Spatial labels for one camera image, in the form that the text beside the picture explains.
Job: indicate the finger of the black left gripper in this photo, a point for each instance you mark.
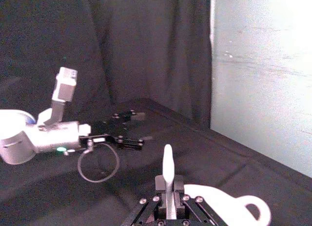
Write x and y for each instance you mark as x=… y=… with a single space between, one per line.
x=130 y=143
x=129 y=115

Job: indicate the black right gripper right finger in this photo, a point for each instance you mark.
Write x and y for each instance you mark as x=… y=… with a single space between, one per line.
x=192 y=209

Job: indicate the plain pale wall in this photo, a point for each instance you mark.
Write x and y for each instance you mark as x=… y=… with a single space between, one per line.
x=263 y=77

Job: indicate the black curtain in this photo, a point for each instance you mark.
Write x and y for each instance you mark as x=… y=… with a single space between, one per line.
x=146 y=40

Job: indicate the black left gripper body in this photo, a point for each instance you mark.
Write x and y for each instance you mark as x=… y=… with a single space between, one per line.
x=104 y=130

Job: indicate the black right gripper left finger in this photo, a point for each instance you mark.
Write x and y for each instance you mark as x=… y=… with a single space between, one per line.
x=149 y=209

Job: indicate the black table cloth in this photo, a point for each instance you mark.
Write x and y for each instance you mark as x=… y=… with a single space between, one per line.
x=219 y=162

